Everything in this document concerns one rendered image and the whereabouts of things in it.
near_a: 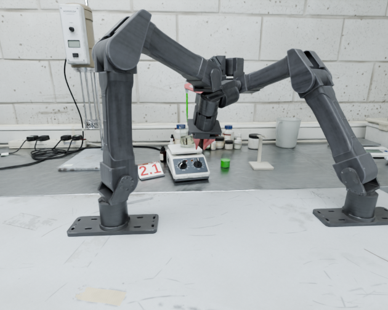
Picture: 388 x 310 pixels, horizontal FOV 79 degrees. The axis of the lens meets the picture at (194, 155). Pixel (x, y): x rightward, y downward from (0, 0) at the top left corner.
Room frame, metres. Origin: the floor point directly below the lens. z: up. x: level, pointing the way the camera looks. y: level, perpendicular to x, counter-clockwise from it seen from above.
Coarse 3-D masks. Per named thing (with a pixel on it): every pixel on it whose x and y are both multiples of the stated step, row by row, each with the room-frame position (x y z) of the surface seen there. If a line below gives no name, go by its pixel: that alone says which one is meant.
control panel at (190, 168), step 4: (176, 160) 0.81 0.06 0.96; (180, 160) 0.81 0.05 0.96; (188, 160) 0.81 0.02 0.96; (200, 160) 0.82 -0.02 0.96; (176, 164) 0.79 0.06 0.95; (188, 164) 0.80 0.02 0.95; (192, 164) 0.80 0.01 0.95; (204, 164) 0.80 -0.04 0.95; (176, 168) 0.77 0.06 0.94; (188, 168) 0.78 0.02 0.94; (192, 168) 0.78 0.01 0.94; (196, 168) 0.78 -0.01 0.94; (200, 168) 0.79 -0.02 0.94; (204, 168) 0.79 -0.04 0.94; (176, 172) 0.76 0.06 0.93; (180, 172) 0.76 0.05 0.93; (184, 172) 0.76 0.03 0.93; (188, 172) 0.76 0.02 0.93; (192, 172) 0.76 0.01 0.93; (196, 172) 0.77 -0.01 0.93
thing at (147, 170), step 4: (152, 164) 0.84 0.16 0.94; (156, 164) 0.84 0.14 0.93; (140, 168) 0.81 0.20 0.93; (144, 168) 0.81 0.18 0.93; (148, 168) 0.82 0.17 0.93; (152, 168) 0.82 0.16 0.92; (156, 168) 0.83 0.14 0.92; (160, 168) 0.84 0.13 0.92; (140, 172) 0.80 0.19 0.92; (144, 172) 0.80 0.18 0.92; (148, 172) 0.81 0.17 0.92; (152, 172) 0.81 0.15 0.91; (156, 172) 0.82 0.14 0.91; (160, 172) 0.82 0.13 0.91; (140, 176) 0.78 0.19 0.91
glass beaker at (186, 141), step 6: (180, 126) 0.92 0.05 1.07; (186, 126) 0.93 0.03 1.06; (180, 132) 0.89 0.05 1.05; (186, 132) 0.87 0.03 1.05; (180, 138) 0.89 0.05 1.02; (186, 138) 0.87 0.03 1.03; (192, 138) 0.88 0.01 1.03; (180, 144) 0.89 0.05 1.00; (186, 144) 0.87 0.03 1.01; (192, 144) 0.88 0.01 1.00
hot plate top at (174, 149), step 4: (176, 144) 0.94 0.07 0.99; (172, 148) 0.88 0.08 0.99; (176, 148) 0.88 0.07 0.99; (180, 148) 0.88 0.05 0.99; (184, 148) 0.88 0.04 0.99; (188, 148) 0.88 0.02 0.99; (192, 148) 0.88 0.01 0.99; (200, 148) 0.88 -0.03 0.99; (172, 152) 0.83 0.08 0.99; (176, 152) 0.83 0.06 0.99; (180, 152) 0.83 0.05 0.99; (184, 152) 0.83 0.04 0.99; (188, 152) 0.84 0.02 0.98; (192, 152) 0.84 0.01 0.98; (196, 152) 0.84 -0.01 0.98; (200, 152) 0.85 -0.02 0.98
